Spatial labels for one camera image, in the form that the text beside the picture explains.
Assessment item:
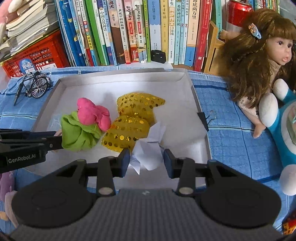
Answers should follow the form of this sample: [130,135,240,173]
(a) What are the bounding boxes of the white cardboard box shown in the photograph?
[31,68,211,188]

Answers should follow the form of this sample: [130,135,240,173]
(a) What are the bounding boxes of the blue round sign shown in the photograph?
[18,58,36,73]

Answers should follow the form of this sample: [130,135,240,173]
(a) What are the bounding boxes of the blue cat plush toy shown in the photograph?
[258,78,296,196]

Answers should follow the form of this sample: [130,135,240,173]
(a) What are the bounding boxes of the pale pink cloth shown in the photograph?
[0,191,19,229]

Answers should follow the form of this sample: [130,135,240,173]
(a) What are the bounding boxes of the brown-haired doll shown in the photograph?
[218,9,296,139]

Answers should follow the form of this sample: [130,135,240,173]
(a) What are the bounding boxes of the white paper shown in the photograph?
[129,122,167,175]

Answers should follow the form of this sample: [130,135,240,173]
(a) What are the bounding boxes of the red floral cloth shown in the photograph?
[282,217,296,235]

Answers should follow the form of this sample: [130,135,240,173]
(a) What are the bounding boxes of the black binder clip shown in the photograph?
[196,111,216,132]

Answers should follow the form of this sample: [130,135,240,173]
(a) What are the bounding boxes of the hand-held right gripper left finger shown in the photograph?
[55,148,131,197]

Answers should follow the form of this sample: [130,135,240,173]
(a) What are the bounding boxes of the yellow sequin bow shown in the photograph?
[102,92,166,153]

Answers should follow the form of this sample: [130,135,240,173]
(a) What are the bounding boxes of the red plastic crate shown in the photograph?
[2,30,70,78]

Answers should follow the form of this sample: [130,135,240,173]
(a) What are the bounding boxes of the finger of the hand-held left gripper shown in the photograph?
[0,137,63,153]
[0,128,57,141]

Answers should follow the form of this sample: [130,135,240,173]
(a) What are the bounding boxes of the stack of books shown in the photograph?
[0,0,60,63]

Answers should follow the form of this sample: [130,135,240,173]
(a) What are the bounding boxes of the row of upright books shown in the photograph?
[55,0,281,72]

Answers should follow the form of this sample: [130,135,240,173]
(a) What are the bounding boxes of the red drink can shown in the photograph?
[226,0,254,33]

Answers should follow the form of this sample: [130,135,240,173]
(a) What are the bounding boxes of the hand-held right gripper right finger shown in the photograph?
[163,149,234,195]

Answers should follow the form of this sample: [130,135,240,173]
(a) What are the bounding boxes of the black miniature bicycle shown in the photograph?
[13,71,52,106]

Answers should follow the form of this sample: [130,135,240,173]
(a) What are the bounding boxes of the green cloth bundle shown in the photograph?
[61,112,103,152]

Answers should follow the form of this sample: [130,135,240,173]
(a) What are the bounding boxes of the pink cloth bundle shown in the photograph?
[77,98,112,132]

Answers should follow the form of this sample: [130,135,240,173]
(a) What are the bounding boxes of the pink plush toy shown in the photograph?
[0,0,20,14]

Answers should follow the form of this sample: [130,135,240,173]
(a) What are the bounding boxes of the wooden bookend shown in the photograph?
[203,20,226,75]

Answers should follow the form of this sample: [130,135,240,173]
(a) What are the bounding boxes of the small black case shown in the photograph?
[151,50,166,63]

